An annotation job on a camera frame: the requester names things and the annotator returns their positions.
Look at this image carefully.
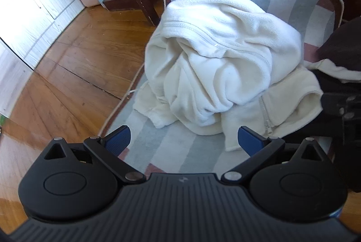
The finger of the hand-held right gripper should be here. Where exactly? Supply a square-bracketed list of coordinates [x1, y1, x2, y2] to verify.
[321, 91, 361, 121]

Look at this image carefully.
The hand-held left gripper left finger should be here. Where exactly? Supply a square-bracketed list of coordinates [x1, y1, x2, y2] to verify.
[42, 126, 146, 184]

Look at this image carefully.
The dark cloth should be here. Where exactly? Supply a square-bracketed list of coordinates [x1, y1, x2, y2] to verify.
[317, 16, 361, 81]

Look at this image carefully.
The white fleece zip jacket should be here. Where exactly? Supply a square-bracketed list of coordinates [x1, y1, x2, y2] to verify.
[132, 0, 325, 152]

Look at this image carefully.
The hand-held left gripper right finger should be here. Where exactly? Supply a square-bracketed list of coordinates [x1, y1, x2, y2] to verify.
[221, 126, 329, 184]

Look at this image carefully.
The checked red grey rug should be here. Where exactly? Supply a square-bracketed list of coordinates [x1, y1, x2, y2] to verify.
[100, 0, 346, 175]

